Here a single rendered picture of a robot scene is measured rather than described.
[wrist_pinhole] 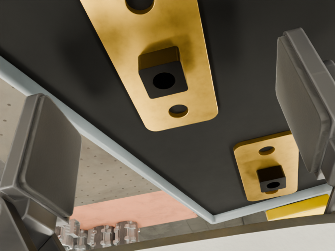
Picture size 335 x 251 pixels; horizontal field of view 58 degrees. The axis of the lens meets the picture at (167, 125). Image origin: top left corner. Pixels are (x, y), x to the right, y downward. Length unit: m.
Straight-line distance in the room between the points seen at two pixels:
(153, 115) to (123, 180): 1.03
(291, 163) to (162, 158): 0.09
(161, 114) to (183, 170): 0.06
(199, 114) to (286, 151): 0.07
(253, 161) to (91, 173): 0.96
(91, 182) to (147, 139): 1.02
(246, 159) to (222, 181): 0.03
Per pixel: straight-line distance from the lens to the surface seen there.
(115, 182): 1.18
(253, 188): 0.24
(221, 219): 0.28
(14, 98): 0.86
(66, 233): 2.94
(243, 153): 0.19
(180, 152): 0.18
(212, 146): 0.18
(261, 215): 2.16
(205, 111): 0.15
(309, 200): 0.32
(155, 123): 0.16
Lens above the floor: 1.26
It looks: 39 degrees down
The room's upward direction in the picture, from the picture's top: 175 degrees clockwise
